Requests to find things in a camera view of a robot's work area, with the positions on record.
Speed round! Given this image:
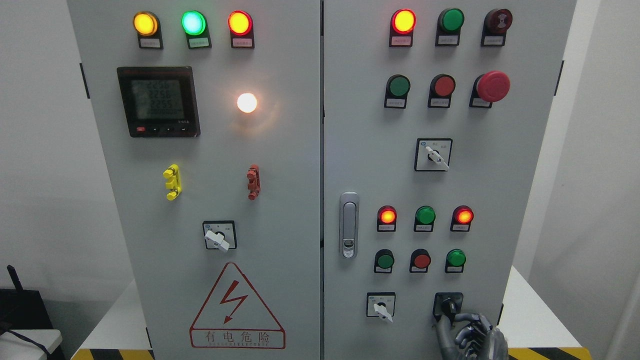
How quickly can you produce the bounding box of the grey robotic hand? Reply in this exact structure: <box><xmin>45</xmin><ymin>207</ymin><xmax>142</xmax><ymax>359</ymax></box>
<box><xmin>435</xmin><ymin>313</ymin><xmax>510</xmax><ymax>360</ymax></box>

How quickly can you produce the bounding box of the black rotary knob switch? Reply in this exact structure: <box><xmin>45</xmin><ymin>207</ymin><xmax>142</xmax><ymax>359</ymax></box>
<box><xmin>432</xmin><ymin>292</ymin><xmax>464</xmax><ymax>327</ymax></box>

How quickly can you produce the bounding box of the yellow black hazard tape right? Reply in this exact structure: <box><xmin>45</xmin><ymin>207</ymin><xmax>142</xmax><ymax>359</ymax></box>
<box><xmin>509</xmin><ymin>347</ymin><xmax>592</xmax><ymax>360</ymax></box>

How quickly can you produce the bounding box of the yellow black hazard tape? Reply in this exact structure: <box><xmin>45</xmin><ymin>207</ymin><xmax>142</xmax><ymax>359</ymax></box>
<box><xmin>71</xmin><ymin>348</ymin><xmax>154</xmax><ymax>360</ymax></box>
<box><xmin>509</xmin><ymin>347</ymin><xmax>592</xmax><ymax>360</ymax></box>

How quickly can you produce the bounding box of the green lamp bottom right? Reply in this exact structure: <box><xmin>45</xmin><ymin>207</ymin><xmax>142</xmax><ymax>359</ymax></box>
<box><xmin>445</xmin><ymin>248</ymin><xmax>467</xmax><ymax>274</ymax></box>

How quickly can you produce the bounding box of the red push button lower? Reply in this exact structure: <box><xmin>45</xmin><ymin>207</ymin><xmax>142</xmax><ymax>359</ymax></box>
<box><xmin>409</xmin><ymin>248</ymin><xmax>432</xmax><ymax>273</ymax></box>

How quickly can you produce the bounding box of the red push button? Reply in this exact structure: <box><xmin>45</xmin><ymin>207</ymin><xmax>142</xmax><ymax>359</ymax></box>
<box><xmin>427</xmin><ymin>73</ymin><xmax>456</xmax><ymax>109</ymax></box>
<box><xmin>409</xmin><ymin>248</ymin><xmax>432</xmax><ymax>273</ymax></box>

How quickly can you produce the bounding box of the green push button lower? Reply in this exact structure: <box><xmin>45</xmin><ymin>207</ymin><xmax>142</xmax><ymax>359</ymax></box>
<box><xmin>374</xmin><ymin>248</ymin><xmax>395</xmax><ymax>274</ymax></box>

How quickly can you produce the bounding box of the green push button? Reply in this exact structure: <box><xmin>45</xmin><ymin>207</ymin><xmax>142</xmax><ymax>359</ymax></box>
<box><xmin>384</xmin><ymin>74</ymin><xmax>410</xmax><ymax>109</ymax></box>
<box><xmin>374</xmin><ymin>248</ymin><xmax>395</xmax><ymax>274</ymax></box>

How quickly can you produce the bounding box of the red lamp lower right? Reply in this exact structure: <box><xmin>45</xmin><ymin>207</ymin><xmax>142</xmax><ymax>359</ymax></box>
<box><xmin>450</xmin><ymin>205</ymin><xmax>474</xmax><ymax>232</ymax></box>

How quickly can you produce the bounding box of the green lamp lower middle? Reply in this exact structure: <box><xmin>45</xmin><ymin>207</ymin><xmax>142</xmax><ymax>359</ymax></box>
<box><xmin>413</xmin><ymin>205</ymin><xmax>436</xmax><ymax>233</ymax></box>

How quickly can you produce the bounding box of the red lamp lower left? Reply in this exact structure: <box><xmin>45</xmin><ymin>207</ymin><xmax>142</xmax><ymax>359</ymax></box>
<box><xmin>376</xmin><ymin>205</ymin><xmax>397</xmax><ymax>232</ymax></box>

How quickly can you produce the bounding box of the grey right cabinet door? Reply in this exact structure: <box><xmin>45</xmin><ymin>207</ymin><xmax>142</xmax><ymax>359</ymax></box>
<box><xmin>323</xmin><ymin>0</ymin><xmax>576</xmax><ymax>360</ymax></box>

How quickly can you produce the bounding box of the grey cabinet door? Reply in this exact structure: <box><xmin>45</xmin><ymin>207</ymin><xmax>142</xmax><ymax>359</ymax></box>
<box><xmin>323</xmin><ymin>0</ymin><xmax>576</xmax><ymax>360</ymax></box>
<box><xmin>67</xmin><ymin>0</ymin><xmax>322</xmax><ymax>360</ymax></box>

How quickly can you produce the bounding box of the red high voltage warning sticker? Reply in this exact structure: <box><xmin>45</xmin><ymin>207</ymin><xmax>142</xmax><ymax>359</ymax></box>
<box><xmin>189</xmin><ymin>262</ymin><xmax>286</xmax><ymax>350</ymax></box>

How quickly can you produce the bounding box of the red emergency stop button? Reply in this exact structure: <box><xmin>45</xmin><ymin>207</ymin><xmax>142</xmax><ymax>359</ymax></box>
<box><xmin>469</xmin><ymin>70</ymin><xmax>511</xmax><ymax>109</ymax></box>

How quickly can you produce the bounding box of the red push button upper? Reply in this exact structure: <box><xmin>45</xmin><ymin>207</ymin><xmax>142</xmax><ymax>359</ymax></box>
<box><xmin>427</xmin><ymin>73</ymin><xmax>456</xmax><ymax>109</ymax></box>

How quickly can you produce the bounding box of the green push button upper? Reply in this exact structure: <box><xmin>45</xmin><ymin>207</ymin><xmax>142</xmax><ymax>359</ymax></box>
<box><xmin>384</xmin><ymin>74</ymin><xmax>410</xmax><ymax>109</ymax></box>

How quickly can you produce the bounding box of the red terminal connector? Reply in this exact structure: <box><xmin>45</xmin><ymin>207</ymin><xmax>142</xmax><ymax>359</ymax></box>
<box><xmin>246</xmin><ymin>164</ymin><xmax>261</xmax><ymax>201</ymax></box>

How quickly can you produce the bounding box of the dark red buzzer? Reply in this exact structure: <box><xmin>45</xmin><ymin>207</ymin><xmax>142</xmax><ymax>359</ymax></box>
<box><xmin>480</xmin><ymin>8</ymin><xmax>514</xmax><ymax>47</ymax></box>

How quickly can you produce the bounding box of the green lamp right top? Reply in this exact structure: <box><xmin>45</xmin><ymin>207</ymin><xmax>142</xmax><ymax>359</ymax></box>
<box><xmin>435</xmin><ymin>7</ymin><xmax>466</xmax><ymax>47</ymax></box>

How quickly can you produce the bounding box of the lit red lamp right top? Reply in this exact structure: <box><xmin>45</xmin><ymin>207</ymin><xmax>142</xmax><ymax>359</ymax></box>
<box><xmin>388</xmin><ymin>7</ymin><xmax>417</xmax><ymax>48</ymax></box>

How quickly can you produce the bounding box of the glowing white lamp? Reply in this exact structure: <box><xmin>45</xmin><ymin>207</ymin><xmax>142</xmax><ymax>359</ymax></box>
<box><xmin>237</xmin><ymin>92</ymin><xmax>259</xmax><ymax>114</ymax></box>

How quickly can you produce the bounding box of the yellow terminal connector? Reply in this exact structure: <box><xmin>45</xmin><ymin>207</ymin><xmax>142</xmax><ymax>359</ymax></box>
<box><xmin>162</xmin><ymin>164</ymin><xmax>182</xmax><ymax>201</ymax></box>

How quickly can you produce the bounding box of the grey left cabinet door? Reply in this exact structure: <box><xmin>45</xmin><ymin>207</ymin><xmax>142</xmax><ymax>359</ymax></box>
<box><xmin>67</xmin><ymin>0</ymin><xmax>322</xmax><ymax>360</ymax></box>

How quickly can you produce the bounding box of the yellow black hazard tape left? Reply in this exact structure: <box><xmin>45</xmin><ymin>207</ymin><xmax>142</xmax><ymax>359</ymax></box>
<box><xmin>71</xmin><ymin>348</ymin><xmax>154</xmax><ymax>360</ymax></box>

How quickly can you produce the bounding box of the lit red lamp left door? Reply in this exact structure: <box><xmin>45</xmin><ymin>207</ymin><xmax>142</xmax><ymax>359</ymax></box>
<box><xmin>227</xmin><ymin>10</ymin><xmax>255</xmax><ymax>49</ymax></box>

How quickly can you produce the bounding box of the black digital power meter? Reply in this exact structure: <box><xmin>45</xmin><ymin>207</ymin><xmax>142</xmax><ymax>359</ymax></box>
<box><xmin>117</xmin><ymin>66</ymin><xmax>201</xmax><ymax>138</ymax></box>

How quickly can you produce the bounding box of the lit green indicator lamp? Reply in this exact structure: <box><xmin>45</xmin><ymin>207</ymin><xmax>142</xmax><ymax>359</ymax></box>
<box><xmin>181</xmin><ymin>10</ymin><xmax>211</xmax><ymax>49</ymax></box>

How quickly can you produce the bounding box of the yellow indicator lamp top left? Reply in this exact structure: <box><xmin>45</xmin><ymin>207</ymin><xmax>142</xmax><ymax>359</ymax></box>
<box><xmin>132</xmin><ymin>11</ymin><xmax>163</xmax><ymax>50</ymax></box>

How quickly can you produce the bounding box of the black device with antenna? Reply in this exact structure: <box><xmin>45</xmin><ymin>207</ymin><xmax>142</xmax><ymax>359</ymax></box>
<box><xmin>0</xmin><ymin>265</ymin><xmax>54</xmax><ymax>330</ymax></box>

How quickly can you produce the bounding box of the white selector switch lower right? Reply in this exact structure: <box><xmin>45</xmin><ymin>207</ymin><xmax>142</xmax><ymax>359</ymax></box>
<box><xmin>366</xmin><ymin>291</ymin><xmax>396</xmax><ymax>324</ymax></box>

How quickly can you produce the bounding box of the white selector switch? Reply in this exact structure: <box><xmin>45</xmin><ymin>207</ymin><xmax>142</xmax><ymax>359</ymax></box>
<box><xmin>414</xmin><ymin>137</ymin><xmax>453</xmax><ymax>172</ymax></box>
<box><xmin>366</xmin><ymin>291</ymin><xmax>396</xmax><ymax>324</ymax></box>

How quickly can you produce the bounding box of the silver door handle lock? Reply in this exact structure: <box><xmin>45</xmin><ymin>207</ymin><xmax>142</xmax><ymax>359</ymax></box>
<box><xmin>338</xmin><ymin>192</ymin><xmax>360</xmax><ymax>259</ymax></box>

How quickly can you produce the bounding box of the white selector switch upper right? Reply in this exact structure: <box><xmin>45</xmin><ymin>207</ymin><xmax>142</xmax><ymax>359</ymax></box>
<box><xmin>414</xmin><ymin>137</ymin><xmax>453</xmax><ymax>172</ymax></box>

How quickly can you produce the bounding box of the white selector switch left door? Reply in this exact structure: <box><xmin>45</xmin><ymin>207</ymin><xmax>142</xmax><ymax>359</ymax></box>
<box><xmin>202</xmin><ymin>219</ymin><xmax>238</xmax><ymax>253</ymax></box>

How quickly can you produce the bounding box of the white box with cable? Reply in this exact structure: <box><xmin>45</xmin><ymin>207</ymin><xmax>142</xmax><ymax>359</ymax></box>
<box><xmin>0</xmin><ymin>329</ymin><xmax>63</xmax><ymax>360</ymax></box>

